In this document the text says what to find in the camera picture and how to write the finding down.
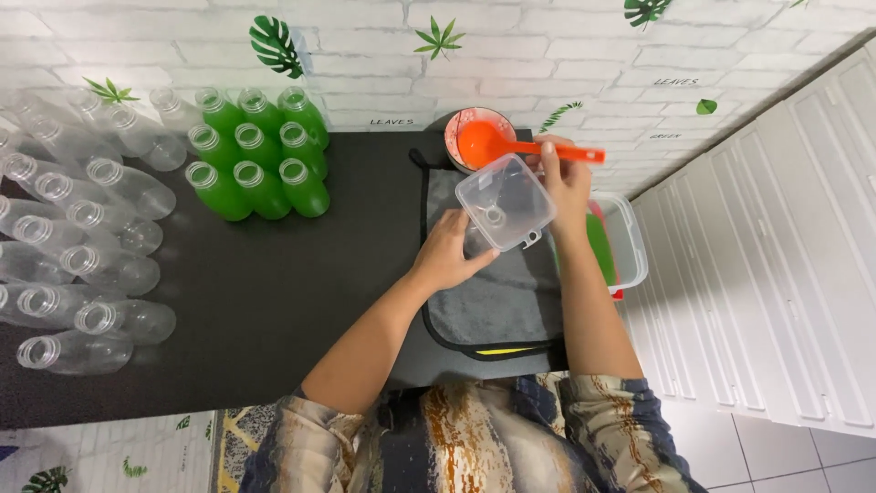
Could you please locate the person's left hand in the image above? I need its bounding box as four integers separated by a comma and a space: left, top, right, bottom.
409, 208, 501, 293

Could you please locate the white panelled cabinet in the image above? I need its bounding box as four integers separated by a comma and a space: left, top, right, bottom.
616, 34, 876, 439

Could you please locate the grey cloth with black edge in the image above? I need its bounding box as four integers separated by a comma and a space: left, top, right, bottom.
409, 147, 569, 362

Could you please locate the person's right hand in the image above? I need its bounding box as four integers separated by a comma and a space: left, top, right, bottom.
526, 134, 593, 234

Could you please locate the group of empty clear bottles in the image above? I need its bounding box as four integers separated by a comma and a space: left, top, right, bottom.
0, 85, 206, 376

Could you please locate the clear tub with green liquid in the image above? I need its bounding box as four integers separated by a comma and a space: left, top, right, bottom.
585, 191, 649, 301

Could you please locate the patterned floor rug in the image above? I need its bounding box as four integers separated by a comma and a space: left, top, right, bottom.
209, 404, 278, 493

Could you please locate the person's patterned shirt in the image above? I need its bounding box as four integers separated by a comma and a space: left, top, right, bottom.
238, 372, 709, 493

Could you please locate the clear plastic bottle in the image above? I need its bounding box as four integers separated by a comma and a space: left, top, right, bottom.
463, 219, 502, 259

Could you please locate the group of green filled bottles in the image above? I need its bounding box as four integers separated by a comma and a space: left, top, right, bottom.
185, 85, 331, 222

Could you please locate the bowl of orange liquid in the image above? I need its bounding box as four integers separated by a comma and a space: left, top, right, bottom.
443, 107, 519, 175

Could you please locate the orange plastic ladle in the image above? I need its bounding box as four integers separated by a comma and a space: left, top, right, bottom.
456, 121, 606, 171

